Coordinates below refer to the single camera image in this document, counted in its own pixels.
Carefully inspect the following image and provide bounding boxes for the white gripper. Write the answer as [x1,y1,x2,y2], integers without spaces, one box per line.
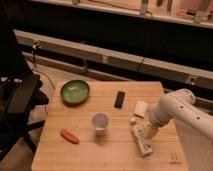
[145,105,167,140]

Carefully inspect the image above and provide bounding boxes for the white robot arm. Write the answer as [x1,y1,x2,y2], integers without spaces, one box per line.
[145,89,213,140]

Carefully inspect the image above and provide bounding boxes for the green ceramic bowl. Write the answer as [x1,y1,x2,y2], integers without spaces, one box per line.
[60,80,90,104]

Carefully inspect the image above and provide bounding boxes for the white sponge block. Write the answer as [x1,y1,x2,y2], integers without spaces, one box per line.
[134,101,148,118]

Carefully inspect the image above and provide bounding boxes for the black rectangular block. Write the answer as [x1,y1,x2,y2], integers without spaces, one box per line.
[114,91,125,108]

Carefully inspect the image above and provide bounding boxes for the wooden table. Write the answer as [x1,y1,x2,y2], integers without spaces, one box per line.
[32,81,188,171]

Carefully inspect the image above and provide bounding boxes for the orange carrot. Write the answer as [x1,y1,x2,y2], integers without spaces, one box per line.
[60,129,79,144]

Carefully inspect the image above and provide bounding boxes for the black office chair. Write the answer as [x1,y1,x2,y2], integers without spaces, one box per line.
[0,9,49,161]

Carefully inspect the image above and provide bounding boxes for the black hanging cable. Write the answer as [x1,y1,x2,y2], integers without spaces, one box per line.
[31,39,57,91]

